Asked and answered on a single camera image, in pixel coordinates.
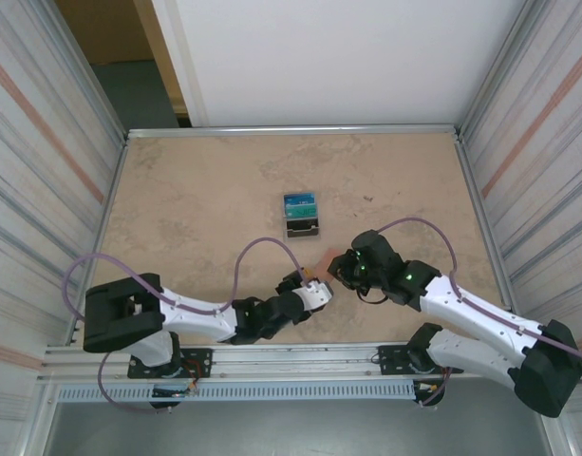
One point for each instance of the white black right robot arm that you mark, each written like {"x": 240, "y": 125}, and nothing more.
{"x": 485, "y": 318}

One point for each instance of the aluminium frame post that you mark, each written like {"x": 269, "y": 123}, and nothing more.
{"x": 499, "y": 71}
{"x": 87, "y": 71}

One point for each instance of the teal card stack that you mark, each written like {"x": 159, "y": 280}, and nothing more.
{"x": 301, "y": 210}

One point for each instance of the aluminium table edge rail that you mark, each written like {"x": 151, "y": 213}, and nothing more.
{"x": 295, "y": 129}
{"x": 99, "y": 237}
{"x": 490, "y": 237}

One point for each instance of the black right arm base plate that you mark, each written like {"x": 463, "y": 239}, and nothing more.
{"x": 390, "y": 361}

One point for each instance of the clear acrylic card stand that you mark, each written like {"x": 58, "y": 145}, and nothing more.
{"x": 302, "y": 228}

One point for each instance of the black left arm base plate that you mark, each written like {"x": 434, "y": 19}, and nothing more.
{"x": 200, "y": 363}

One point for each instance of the dark blue card stack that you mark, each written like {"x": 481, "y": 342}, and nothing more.
{"x": 300, "y": 196}

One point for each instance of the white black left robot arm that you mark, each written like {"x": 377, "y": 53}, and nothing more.
{"x": 195, "y": 316}

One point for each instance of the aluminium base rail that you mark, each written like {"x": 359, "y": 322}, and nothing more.
{"x": 295, "y": 361}

